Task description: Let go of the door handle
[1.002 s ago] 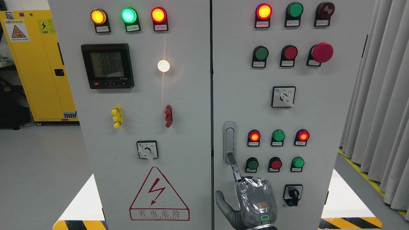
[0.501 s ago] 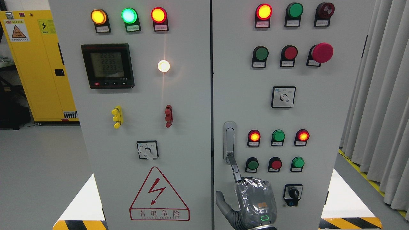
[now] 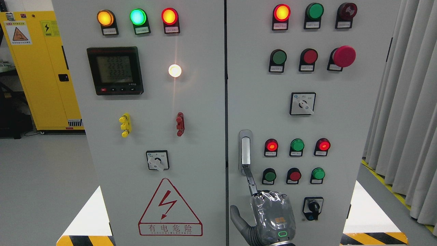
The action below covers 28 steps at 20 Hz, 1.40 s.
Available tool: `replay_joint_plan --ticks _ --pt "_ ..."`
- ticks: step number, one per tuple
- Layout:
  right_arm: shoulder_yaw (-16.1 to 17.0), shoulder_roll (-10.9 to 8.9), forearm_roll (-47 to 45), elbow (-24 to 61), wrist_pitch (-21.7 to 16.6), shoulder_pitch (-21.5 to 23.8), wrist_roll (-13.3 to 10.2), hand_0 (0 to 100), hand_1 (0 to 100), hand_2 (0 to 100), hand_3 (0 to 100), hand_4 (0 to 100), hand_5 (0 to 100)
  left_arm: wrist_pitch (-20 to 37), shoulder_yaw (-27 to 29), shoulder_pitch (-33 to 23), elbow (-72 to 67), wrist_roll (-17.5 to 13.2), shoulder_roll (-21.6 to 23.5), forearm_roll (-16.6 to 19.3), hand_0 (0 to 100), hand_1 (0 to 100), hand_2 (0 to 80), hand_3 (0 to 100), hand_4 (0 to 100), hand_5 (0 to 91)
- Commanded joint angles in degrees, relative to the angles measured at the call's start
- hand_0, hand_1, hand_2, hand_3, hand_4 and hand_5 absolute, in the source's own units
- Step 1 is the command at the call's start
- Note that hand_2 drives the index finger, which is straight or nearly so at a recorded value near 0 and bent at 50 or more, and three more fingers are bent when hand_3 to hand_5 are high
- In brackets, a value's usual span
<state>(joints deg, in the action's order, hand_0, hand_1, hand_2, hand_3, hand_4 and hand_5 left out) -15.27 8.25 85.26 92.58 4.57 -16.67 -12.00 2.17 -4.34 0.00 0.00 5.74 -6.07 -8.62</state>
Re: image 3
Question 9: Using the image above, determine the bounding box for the grey robotic hand plastic wrapped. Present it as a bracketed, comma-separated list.
[230, 165, 296, 246]

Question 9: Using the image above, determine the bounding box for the silver door handle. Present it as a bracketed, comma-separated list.
[239, 130, 253, 176]

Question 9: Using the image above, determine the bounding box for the grey right cabinet door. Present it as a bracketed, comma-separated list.
[227, 0, 401, 246]

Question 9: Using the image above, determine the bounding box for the grey cabinet door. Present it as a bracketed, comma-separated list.
[53, 0, 227, 246]
[227, 0, 401, 246]

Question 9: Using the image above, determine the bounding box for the grey left cabinet door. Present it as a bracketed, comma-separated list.
[53, 0, 227, 246]

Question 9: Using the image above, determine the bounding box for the green push button lower left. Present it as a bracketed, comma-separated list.
[261, 168, 277, 185]

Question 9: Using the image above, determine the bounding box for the green push button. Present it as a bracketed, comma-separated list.
[268, 49, 287, 73]
[310, 167, 326, 184]
[261, 168, 277, 185]

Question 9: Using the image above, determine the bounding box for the red push button lower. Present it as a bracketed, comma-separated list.
[286, 167, 302, 185]

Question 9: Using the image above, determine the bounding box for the red push button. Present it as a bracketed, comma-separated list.
[298, 48, 318, 72]
[286, 167, 302, 185]

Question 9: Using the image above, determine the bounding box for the green push button lower right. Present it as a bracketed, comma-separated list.
[310, 167, 326, 184]

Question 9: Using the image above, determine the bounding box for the lit red light middle left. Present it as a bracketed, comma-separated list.
[264, 138, 278, 157]

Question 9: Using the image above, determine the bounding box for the green light middle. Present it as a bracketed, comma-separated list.
[289, 138, 305, 157]

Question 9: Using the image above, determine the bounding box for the lit red light middle right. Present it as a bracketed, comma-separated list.
[313, 138, 331, 156]

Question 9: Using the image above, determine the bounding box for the red danger warning sticker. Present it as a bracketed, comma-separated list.
[138, 178, 203, 236]

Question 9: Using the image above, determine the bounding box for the red terminal connector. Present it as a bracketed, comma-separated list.
[176, 112, 185, 137]

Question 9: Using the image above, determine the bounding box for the grey curtain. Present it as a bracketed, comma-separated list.
[364, 0, 437, 226]

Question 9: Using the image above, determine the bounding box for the green push button upper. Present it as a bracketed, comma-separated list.
[268, 49, 287, 73]

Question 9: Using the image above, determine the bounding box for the red push button upper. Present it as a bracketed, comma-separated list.
[298, 48, 318, 72]

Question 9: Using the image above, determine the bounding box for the yellow terminal connector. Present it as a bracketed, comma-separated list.
[119, 113, 132, 138]

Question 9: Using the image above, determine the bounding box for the red emergency stop button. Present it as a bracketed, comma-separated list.
[327, 45, 356, 72]

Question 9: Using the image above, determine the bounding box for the white lit indicator lamp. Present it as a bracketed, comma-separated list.
[168, 64, 182, 78]

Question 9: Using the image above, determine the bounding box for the lit red light top right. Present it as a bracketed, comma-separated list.
[271, 4, 291, 31]

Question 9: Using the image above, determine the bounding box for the dark green light top right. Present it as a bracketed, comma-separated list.
[304, 2, 324, 29]

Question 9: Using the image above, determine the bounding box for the black digital power meter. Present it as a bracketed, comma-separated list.
[86, 46, 144, 95]

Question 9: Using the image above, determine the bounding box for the dark red buzzer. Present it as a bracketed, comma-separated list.
[335, 2, 357, 29]

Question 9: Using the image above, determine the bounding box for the lit red indicator light left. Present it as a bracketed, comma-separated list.
[161, 8, 181, 34]

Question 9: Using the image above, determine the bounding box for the lit green indicator light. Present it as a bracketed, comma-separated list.
[130, 8, 151, 35]

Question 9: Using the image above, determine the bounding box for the orange indicator light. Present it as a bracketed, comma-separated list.
[97, 10, 119, 36]

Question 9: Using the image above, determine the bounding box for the yellow safety cabinet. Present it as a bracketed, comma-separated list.
[1, 11, 84, 132]

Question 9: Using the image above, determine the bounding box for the black key selector switch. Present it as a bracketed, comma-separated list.
[302, 197, 324, 221]

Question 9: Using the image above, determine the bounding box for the upper right rotary switch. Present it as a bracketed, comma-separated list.
[289, 92, 316, 115]

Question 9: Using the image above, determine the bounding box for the left door rotary switch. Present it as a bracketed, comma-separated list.
[145, 150, 170, 172]

